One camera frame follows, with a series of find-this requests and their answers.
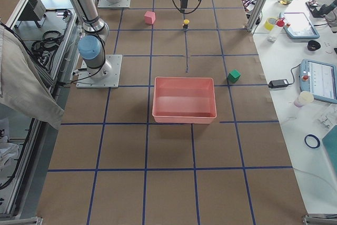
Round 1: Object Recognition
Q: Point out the yellow push button switch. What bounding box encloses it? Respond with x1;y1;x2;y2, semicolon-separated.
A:
183;19;190;32

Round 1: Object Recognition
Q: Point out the pink cube centre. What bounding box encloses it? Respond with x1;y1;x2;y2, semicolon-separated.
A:
144;11;156;25

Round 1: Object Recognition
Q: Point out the yellow tape roll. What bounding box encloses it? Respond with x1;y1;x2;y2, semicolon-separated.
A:
264;17;277;31

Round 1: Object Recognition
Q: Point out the clear plastic bottle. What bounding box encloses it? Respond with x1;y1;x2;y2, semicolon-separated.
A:
267;17;285;43

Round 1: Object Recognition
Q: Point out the green cube near bin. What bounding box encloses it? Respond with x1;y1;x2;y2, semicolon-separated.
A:
227;69;241;83

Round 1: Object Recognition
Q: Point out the pink plastic bin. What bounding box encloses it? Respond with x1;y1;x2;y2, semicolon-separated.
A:
152;77;217;124

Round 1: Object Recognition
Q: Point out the teach pendant far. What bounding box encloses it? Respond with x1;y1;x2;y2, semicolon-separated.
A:
279;12;320;40

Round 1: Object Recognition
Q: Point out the teach pendant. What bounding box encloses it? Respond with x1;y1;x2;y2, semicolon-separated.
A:
279;12;320;40
299;59;336;104

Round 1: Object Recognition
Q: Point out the black power adapter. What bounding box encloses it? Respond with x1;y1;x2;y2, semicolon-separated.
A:
268;79;290;89

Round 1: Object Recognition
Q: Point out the black bowl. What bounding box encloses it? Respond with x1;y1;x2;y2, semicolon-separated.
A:
307;40;321;52

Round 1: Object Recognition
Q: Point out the grey electronics box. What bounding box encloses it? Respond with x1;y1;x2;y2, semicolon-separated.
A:
18;0;46;28

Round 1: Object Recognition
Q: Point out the paper cup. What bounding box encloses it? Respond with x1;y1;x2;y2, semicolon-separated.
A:
293;91;314;107

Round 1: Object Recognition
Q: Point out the teach pendant near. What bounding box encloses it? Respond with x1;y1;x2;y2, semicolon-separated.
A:
299;59;336;104

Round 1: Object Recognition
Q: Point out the person in white coat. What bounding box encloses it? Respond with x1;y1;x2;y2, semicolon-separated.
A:
1;23;64;129

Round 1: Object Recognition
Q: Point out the blue tape ring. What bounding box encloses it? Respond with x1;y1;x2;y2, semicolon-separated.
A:
304;134;322;150

